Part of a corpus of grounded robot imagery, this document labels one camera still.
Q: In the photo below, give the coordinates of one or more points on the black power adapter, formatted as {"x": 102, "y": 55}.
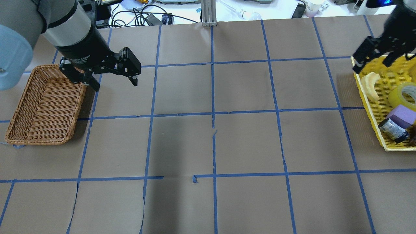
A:
{"x": 166, "y": 19}

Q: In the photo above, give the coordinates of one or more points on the pale yellow banana toy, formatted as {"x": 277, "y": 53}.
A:
{"x": 368, "y": 83}

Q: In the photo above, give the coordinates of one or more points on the yellow tape roll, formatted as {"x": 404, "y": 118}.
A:
{"x": 396, "y": 96}

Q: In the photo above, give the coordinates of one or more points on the clear plastic bottle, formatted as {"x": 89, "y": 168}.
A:
{"x": 248, "y": 15}

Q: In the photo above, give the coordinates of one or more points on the dark brown item in basket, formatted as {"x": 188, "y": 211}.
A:
{"x": 412, "y": 140}

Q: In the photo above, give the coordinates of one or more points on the small silver black can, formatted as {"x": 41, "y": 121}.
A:
{"x": 393, "y": 130}

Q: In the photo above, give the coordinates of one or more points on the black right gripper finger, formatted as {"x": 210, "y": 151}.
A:
{"x": 370, "y": 49}
{"x": 402, "y": 49}

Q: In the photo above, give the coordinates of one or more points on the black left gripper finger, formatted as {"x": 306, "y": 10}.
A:
{"x": 78, "y": 77}
{"x": 125, "y": 63}

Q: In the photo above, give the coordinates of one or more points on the purple foam block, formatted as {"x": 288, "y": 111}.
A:
{"x": 402, "y": 116}

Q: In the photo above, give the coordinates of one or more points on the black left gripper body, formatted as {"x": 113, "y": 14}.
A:
{"x": 85, "y": 48}

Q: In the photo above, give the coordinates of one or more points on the yellow plastic basket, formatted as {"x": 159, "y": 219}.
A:
{"x": 401, "y": 71}

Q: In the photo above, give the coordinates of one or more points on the brown wicker basket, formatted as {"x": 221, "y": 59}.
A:
{"x": 48, "y": 109}

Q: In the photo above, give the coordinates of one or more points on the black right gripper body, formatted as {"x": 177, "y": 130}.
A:
{"x": 400, "y": 30}

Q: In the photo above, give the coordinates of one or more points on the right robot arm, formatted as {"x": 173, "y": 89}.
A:
{"x": 379, "y": 3}

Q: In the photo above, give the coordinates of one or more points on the aluminium frame post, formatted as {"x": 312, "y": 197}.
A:
{"x": 208, "y": 9}

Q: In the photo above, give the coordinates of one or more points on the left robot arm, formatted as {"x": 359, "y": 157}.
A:
{"x": 70, "y": 26}

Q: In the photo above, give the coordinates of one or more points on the white cup on desk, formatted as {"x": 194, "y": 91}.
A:
{"x": 312, "y": 7}

